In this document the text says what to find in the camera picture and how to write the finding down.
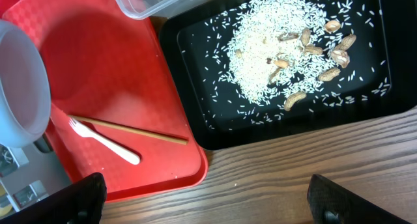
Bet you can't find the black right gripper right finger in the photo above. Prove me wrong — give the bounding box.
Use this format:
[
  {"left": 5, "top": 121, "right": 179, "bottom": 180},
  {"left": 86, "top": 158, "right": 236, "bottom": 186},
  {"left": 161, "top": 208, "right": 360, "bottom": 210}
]
[{"left": 307, "top": 174, "right": 409, "bottom": 224}]

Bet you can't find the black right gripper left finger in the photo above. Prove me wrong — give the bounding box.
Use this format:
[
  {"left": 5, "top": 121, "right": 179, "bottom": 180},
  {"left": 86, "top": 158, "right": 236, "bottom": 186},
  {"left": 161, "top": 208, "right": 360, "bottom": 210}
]
[{"left": 1, "top": 173, "right": 107, "bottom": 224}]

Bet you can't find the mint green bowl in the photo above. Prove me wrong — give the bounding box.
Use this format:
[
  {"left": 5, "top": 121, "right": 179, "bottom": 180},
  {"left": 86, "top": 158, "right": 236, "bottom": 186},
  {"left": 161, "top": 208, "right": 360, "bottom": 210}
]
[{"left": 1, "top": 20, "right": 51, "bottom": 148}]

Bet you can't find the grey plastic dishwasher rack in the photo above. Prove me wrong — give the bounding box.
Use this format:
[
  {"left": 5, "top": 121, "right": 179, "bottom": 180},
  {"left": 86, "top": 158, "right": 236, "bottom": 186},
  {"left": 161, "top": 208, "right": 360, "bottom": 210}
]
[{"left": 1, "top": 135, "right": 72, "bottom": 219}]

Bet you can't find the black waste tray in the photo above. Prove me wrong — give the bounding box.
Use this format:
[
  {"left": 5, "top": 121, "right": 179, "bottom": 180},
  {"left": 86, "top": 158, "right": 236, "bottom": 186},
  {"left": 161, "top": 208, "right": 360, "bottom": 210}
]
[{"left": 159, "top": 0, "right": 416, "bottom": 150}]

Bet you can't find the clear plastic waste bin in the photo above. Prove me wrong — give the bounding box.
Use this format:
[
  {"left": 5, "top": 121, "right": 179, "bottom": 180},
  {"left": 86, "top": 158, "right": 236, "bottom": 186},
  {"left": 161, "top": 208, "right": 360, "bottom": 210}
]
[{"left": 115, "top": 0, "right": 210, "bottom": 20}]

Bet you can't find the white plastic fork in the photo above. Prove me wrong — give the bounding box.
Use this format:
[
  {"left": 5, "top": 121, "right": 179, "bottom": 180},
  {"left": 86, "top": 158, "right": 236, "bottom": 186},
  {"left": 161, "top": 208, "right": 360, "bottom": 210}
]
[{"left": 69, "top": 118, "right": 141, "bottom": 165}]

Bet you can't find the wooden chopstick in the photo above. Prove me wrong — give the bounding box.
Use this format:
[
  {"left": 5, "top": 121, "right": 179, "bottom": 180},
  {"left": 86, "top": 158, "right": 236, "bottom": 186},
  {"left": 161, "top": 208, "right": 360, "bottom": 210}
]
[{"left": 69, "top": 115, "right": 188, "bottom": 145}]

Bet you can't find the peanut shell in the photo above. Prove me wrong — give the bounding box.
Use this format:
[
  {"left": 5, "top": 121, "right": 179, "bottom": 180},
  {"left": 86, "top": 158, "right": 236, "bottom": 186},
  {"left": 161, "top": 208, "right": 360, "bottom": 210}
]
[
  {"left": 330, "top": 49, "right": 350, "bottom": 68},
  {"left": 318, "top": 68, "right": 341, "bottom": 82},
  {"left": 284, "top": 92, "right": 307, "bottom": 111},
  {"left": 324, "top": 20, "right": 341, "bottom": 33},
  {"left": 304, "top": 45, "right": 323, "bottom": 55},
  {"left": 334, "top": 34, "right": 356, "bottom": 51},
  {"left": 300, "top": 27, "right": 311, "bottom": 47}
]

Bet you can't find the red plastic tray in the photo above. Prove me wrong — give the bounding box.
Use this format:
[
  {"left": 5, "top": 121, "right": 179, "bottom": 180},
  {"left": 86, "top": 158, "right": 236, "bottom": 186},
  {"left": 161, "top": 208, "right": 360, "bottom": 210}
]
[{"left": 1, "top": 0, "right": 208, "bottom": 202}]

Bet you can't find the pile of white rice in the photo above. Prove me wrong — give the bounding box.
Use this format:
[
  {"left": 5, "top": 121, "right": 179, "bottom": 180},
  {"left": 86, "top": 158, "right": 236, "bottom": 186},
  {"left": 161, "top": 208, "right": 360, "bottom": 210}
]
[{"left": 225, "top": 0, "right": 355, "bottom": 108}]

